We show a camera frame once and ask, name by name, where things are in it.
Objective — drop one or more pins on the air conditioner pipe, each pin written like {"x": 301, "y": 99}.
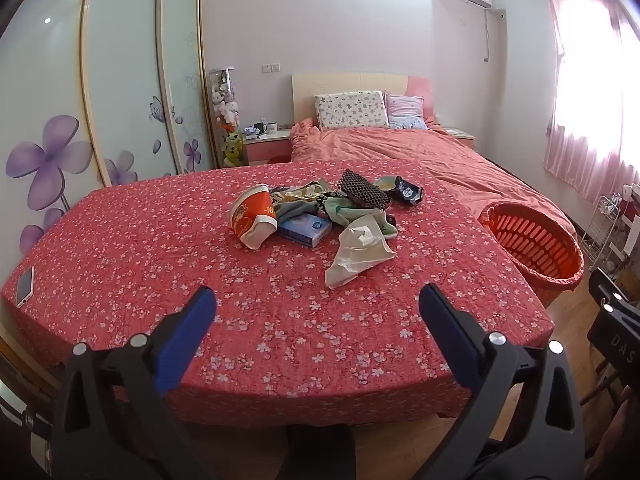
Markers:
{"x": 486, "y": 35}

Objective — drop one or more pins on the pink curtain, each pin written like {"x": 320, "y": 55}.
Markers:
{"x": 590, "y": 110}

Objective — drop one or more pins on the white wall switch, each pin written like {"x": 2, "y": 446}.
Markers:
{"x": 271, "y": 67}

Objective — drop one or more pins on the pink and white nightstand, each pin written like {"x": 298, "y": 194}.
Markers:
{"x": 267, "y": 152}
{"x": 462, "y": 135}

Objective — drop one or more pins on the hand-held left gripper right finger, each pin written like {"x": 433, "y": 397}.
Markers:
{"x": 445, "y": 320}

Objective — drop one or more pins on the red floral tablecloth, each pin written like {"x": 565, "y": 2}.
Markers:
{"x": 150, "y": 240}

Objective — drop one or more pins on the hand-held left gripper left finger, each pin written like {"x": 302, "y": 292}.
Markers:
{"x": 202, "y": 310}

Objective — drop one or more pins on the dark blue snack bag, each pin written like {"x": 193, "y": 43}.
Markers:
{"x": 407, "y": 191}

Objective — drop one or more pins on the dark honeycomb paper wrap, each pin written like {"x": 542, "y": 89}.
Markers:
{"x": 362, "y": 187}

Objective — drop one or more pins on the dark floral cloth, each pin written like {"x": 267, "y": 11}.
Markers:
{"x": 295, "y": 195}

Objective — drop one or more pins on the mint green cloth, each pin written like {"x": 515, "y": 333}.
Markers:
{"x": 337, "y": 208}

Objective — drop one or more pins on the red box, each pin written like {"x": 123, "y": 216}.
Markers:
{"x": 631, "y": 214}

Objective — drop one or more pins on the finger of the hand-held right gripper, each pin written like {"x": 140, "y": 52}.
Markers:
{"x": 600, "y": 285}

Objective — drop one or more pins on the clear plush toy tube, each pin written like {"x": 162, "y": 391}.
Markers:
{"x": 222, "y": 105}

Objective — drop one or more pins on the red instant noodle cup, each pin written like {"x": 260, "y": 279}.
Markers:
{"x": 250, "y": 215}

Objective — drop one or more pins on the beige and pink headboard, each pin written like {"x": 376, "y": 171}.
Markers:
{"x": 325, "y": 82}

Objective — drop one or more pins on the orange plastic basket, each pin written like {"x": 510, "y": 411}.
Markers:
{"x": 540, "y": 255}

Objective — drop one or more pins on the pink striped pillow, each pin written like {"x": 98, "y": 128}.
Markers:
{"x": 405, "y": 110}

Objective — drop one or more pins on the white plastic bag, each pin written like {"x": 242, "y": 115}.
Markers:
{"x": 357, "y": 250}

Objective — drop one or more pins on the blue tissue packet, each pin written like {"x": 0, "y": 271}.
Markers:
{"x": 305, "y": 227}

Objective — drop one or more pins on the white mug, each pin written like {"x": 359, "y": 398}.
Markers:
{"x": 271, "y": 127}

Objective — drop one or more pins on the white smartphone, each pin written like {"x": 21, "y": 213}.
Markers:
{"x": 25, "y": 286}

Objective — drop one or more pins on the wardrobe with purple flower doors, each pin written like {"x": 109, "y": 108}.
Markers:
{"x": 125, "y": 60}

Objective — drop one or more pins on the bed with coral duvet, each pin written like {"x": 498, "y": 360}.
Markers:
{"x": 400, "y": 145}

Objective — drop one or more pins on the white floral pillow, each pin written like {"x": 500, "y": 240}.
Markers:
{"x": 350, "y": 110}

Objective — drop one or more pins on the yellow green plush toy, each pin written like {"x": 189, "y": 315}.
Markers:
{"x": 232, "y": 145}

